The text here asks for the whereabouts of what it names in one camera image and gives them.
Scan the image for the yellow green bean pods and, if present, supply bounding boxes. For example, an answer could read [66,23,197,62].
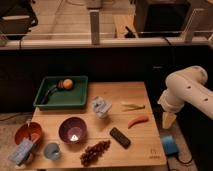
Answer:
[121,102,145,111]

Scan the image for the black remote control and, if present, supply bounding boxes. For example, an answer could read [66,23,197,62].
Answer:
[110,128,131,149]

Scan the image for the bunch of dark grapes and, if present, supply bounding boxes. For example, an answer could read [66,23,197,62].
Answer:
[80,140,111,167]

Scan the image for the green plastic tray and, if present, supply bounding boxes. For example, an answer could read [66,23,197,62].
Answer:
[33,76,88,110]

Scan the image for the orange bowl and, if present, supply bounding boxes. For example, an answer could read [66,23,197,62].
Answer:
[14,122,43,145]

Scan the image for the black chair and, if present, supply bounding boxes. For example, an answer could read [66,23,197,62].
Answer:
[0,0,38,40]

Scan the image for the wooden table board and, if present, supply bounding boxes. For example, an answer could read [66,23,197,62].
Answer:
[21,82,166,170]

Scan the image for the black monitor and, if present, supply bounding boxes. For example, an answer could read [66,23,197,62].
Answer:
[134,0,190,32]

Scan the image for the purple bowl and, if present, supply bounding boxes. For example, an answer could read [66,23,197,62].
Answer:
[58,117,87,144]

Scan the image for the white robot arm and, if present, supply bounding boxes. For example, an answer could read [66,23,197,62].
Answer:
[158,66,213,129]

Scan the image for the orange chili pepper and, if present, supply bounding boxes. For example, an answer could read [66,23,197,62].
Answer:
[128,116,149,129]

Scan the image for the blue cup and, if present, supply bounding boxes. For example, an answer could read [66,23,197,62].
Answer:
[43,143,61,161]

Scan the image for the grey metal post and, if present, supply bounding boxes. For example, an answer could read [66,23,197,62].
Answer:
[90,10,100,45]

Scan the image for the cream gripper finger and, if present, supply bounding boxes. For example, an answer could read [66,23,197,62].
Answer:
[162,112,176,129]

